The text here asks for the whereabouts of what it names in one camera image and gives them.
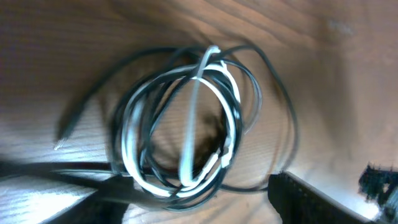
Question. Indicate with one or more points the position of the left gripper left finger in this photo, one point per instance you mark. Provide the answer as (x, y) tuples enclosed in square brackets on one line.
[(107, 204)]

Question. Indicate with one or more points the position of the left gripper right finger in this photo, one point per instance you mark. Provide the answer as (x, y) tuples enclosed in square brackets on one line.
[(298, 202)]

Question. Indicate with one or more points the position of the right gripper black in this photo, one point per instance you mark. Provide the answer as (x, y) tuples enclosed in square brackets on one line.
[(379, 185)]

